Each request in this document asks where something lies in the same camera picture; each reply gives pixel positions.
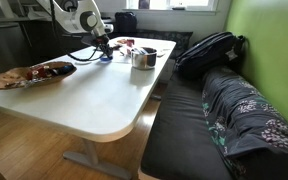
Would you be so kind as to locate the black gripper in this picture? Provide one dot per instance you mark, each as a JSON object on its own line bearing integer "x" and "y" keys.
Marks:
{"x": 103, "y": 43}

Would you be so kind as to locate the blue tape roll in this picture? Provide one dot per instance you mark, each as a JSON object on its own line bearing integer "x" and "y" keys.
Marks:
{"x": 106, "y": 59}

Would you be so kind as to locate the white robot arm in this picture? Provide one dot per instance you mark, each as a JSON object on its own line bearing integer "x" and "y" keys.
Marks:
{"x": 86, "y": 18}

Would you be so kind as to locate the steel pot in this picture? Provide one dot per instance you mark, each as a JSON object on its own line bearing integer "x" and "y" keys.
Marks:
{"x": 144, "y": 60}

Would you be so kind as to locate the black bag on sill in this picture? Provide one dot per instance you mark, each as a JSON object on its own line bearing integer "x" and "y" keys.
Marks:
{"x": 126, "y": 22}

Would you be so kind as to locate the brown wooden bowl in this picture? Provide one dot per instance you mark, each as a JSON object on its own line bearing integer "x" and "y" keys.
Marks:
{"x": 18, "y": 77}

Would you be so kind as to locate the red toy car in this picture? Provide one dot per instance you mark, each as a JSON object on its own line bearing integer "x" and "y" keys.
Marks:
{"x": 39, "y": 72}

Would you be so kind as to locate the grey table leg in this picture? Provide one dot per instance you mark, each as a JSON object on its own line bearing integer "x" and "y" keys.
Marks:
{"x": 90, "y": 159}

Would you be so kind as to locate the black backpack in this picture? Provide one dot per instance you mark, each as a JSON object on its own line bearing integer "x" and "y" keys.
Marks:
{"x": 216, "y": 49}

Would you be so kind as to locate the dark bench seat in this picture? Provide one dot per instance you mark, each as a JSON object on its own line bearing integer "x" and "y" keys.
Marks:
{"x": 179, "y": 145}

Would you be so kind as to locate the floral dark cushion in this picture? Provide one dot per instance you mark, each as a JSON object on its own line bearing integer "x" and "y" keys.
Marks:
{"x": 250, "y": 134}

